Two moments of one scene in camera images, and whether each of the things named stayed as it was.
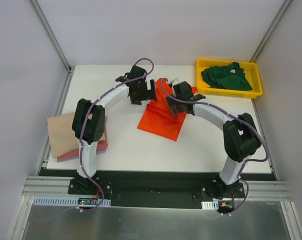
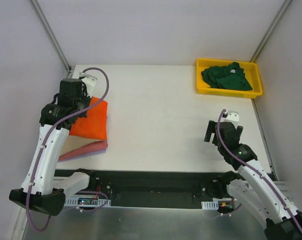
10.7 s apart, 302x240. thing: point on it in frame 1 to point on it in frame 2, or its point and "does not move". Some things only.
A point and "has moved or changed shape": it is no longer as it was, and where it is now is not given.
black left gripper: x=146 y=90 to x=83 y=104
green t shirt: x=231 y=77 does not move
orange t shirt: x=158 y=118 has moved or changed shape
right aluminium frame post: x=269 y=32 does not move
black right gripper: x=176 y=104 to x=210 y=130
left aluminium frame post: x=48 y=32 does not move
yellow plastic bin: x=251 y=71 does not move
